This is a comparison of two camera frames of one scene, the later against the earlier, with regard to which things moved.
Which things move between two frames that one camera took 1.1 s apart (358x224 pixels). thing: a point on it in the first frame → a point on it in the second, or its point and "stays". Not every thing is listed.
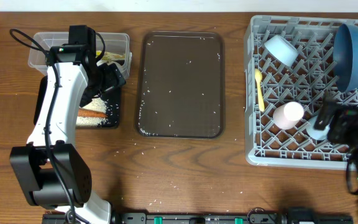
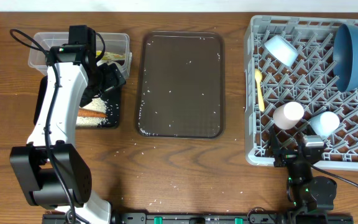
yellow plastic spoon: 258,74 stays
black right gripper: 323,114 → 289,156
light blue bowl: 283,50 stays
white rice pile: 97,104 stays
